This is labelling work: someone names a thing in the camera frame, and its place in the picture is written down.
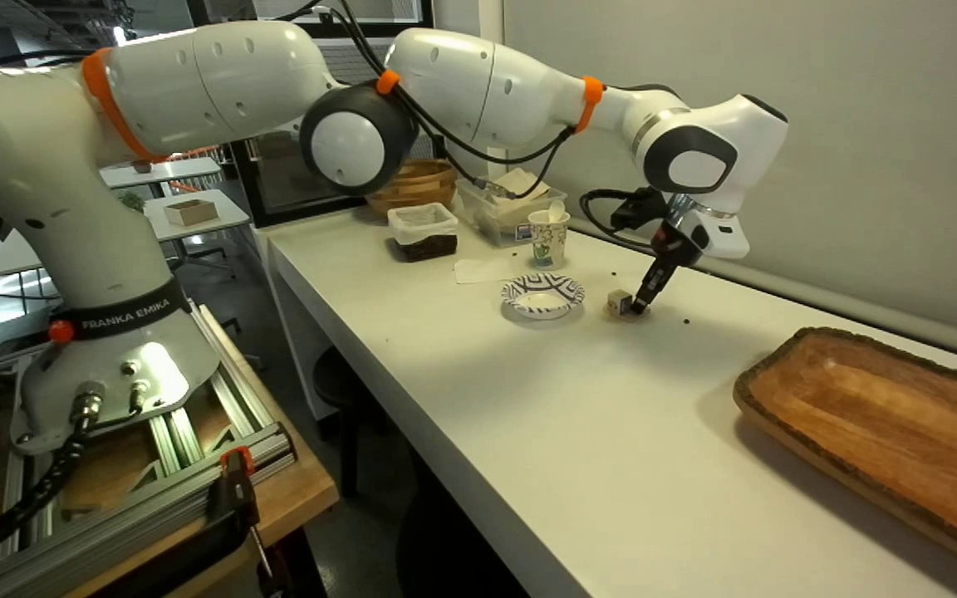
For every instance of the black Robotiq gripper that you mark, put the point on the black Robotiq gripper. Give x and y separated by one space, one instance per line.
683 241

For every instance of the wooden number block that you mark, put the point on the wooden number block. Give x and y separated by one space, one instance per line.
619 305

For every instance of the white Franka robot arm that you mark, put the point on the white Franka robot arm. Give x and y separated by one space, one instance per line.
225 121

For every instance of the printed paper cup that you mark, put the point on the printed paper cup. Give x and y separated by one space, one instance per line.
545 239

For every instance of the clear plastic container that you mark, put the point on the clear plastic container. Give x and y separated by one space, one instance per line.
512 203

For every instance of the fabric lined black basket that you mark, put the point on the fabric lined black basket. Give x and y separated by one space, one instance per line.
423 232

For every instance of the large woven basket bowl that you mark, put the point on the large woven basket bowl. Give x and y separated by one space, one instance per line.
412 183

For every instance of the rectangular wooden tray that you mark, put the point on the rectangular wooden tray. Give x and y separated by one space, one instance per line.
889 435

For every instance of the wooden base board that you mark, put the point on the wooden base board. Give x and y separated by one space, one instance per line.
282 500

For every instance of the orange black clamp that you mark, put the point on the orange black clamp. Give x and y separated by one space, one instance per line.
245 500

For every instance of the small white background table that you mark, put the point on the small white background table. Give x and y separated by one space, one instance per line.
194 214

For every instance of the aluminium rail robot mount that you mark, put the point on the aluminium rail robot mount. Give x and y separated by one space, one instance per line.
135 486

